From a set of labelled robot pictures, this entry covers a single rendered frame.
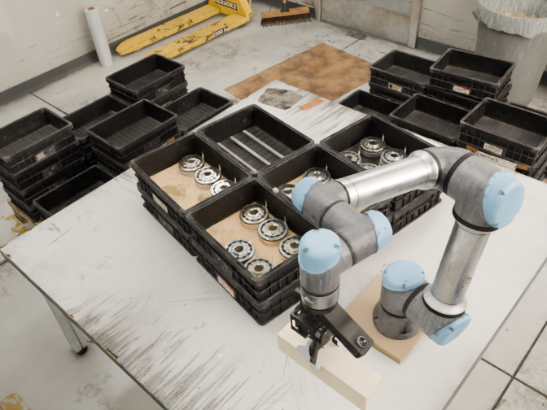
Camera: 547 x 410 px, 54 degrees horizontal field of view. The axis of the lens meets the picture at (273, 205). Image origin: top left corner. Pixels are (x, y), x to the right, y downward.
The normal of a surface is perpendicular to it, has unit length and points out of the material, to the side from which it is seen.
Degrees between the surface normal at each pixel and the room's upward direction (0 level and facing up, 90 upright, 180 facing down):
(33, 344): 0
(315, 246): 1
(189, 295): 0
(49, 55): 90
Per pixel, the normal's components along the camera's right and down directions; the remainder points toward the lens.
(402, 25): -0.66, 0.53
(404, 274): -0.15, -0.80
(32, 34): 0.74, 0.41
